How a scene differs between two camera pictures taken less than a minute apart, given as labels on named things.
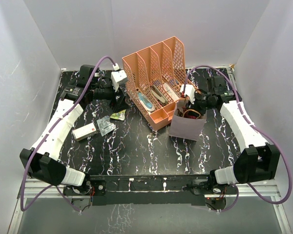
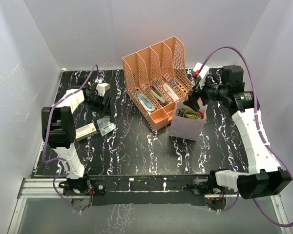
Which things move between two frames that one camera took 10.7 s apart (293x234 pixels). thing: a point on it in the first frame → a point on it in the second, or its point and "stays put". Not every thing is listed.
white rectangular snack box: [84, 132] stays put
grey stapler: [158, 95] stays put
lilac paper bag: [188, 126] stays put
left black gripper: [120, 104] → [105, 108]
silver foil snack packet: [105, 126] stays put
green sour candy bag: [120, 115] → [189, 113]
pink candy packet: [186, 115] → [201, 114]
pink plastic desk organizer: [154, 77] stays put
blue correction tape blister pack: [144, 100] stays put
